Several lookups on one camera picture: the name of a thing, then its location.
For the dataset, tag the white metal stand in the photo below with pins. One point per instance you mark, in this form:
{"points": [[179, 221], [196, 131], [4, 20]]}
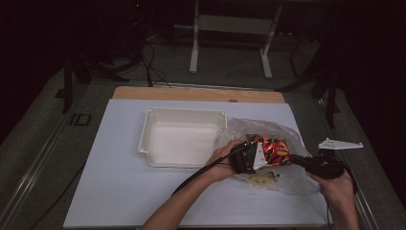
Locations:
{"points": [[234, 25]]}

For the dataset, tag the black metal stand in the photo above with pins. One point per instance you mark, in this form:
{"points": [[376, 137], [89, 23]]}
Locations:
{"points": [[331, 102], [67, 91]]}

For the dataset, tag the red snack packet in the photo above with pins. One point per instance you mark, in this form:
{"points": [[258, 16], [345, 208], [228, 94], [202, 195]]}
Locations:
{"points": [[276, 150]]}

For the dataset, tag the person's left hand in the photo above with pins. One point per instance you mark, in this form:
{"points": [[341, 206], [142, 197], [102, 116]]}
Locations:
{"points": [[221, 164]]}

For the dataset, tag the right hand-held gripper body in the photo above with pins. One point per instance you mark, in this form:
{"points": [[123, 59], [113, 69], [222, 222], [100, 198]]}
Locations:
{"points": [[324, 167]]}

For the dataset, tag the white table mat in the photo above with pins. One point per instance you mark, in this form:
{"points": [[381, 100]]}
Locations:
{"points": [[127, 198]]}

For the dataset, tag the clear plastic bag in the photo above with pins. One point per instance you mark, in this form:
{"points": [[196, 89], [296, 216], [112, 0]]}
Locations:
{"points": [[255, 126]]}

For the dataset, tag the white plastic bin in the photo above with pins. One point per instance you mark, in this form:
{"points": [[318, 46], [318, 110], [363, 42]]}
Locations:
{"points": [[178, 143]]}

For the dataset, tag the person's right hand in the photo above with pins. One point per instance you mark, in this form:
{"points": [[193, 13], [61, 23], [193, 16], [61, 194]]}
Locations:
{"points": [[338, 187]]}

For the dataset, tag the small yellow packet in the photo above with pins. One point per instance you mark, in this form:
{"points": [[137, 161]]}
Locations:
{"points": [[263, 179]]}

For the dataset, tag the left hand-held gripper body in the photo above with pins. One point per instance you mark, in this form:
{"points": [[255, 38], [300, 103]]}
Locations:
{"points": [[244, 159]]}

